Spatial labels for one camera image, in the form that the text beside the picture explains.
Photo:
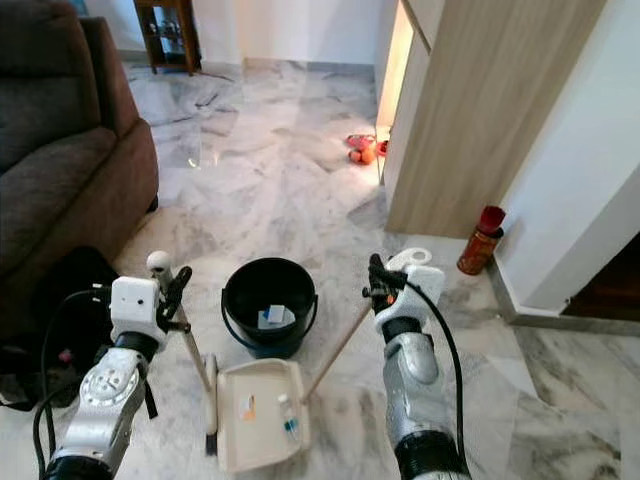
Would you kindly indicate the black plastic bucket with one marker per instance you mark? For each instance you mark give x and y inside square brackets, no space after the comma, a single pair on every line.
[245,290]

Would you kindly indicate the white and blue paper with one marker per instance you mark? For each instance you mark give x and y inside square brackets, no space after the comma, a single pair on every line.
[275,317]

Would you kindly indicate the red capped spray can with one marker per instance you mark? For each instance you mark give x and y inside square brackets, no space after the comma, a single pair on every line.
[482,245]

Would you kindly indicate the black fabric bag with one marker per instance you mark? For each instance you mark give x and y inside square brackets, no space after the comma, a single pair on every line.
[60,320]

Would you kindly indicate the small clear plastic bottle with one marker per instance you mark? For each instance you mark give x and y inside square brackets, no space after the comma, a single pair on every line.
[290,418]

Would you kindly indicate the dark brown fabric sofa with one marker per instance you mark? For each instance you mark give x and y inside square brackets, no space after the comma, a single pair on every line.
[60,150]

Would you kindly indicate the small wooden side table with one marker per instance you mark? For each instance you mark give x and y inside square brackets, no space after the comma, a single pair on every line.
[168,30]

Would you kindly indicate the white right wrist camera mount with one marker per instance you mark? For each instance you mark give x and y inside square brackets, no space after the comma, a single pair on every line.
[410,295]

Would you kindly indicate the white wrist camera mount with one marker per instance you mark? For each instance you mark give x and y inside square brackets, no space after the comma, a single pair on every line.
[135,305]
[410,295]

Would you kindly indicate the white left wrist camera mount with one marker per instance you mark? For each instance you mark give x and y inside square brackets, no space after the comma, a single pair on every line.
[135,305]

